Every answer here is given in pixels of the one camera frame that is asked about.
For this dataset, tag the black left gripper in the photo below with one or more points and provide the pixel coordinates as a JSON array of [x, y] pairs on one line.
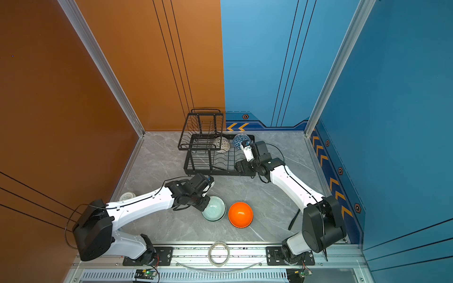
[[206, 204]]

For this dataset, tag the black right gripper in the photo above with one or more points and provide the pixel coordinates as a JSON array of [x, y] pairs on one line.
[[245, 164]]

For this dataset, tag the green spiral bowl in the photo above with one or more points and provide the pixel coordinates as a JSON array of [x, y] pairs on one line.
[[215, 210]]

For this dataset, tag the blue triangle patterned bowl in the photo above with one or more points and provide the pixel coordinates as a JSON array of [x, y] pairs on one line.
[[239, 139]]

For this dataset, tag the brown patterned bowl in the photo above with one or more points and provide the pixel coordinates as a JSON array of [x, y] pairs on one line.
[[221, 144]]

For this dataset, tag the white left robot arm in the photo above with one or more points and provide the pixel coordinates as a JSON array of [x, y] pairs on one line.
[[98, 233]]

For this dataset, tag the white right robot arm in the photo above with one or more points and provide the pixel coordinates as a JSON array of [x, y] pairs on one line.
[[322, 224]]

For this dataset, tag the orange bowl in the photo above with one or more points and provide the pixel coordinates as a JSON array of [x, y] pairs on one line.
[[240, 215]]

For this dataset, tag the clear coiled tube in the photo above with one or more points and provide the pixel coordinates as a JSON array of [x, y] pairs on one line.
[[219, 254]]

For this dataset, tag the left green circuit board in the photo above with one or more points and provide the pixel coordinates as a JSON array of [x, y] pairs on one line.
[[146, 276]]

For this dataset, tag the green circuit board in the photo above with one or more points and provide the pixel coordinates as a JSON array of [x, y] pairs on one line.
[[146, 276], [298, 275]]

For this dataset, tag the right green circuit board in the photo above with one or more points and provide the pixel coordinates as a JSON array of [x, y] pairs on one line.
[[298, 275]]

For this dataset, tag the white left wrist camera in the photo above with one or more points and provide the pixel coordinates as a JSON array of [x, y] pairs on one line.
[[209, 180]]

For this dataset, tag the black wire dish rack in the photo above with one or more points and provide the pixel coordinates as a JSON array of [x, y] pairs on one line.
[[202, 126]]

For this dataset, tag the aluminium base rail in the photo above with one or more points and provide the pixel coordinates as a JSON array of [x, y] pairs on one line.
[[231, 262]]

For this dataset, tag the aluminium corner post right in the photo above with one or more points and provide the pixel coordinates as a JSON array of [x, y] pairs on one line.
[[353, 32]]

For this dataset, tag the aluminium corner post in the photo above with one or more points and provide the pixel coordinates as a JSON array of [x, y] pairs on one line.
[[81, 27], [353, 32]]

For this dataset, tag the aluminium corner post left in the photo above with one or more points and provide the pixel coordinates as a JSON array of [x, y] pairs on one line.
[[81, 27]]

